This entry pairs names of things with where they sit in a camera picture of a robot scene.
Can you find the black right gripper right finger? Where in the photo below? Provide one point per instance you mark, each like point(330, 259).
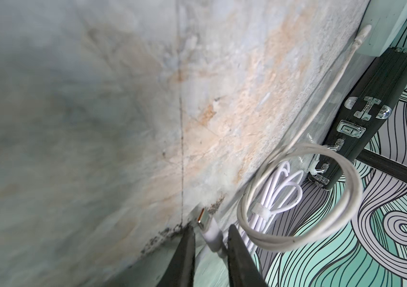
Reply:
point(242, 270)

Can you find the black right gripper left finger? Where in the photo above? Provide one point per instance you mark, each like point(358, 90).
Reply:
point(181, 269)

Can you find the blue USB wall charger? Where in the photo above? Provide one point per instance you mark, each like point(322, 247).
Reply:
point(381, 23)

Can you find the black carbon-pattern briefcase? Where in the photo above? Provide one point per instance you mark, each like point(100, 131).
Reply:
point(369, 104)

